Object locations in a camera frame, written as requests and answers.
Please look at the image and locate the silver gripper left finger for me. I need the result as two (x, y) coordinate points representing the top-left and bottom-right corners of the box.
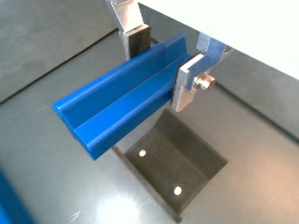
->
(105, 0), (150, 60)

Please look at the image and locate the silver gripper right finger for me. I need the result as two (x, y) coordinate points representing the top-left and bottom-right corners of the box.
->
(170, 33), (230, 112)

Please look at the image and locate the blue star peg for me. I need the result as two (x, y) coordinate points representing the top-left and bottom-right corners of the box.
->
(52, 34), (190, 159)

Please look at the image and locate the black curved fixture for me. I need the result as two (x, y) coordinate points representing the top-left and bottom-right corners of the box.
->
(113, 109), (228, 221)

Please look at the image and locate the blue shape-sorter block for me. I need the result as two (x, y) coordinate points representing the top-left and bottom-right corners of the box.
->
(0, 171), (33, 224)

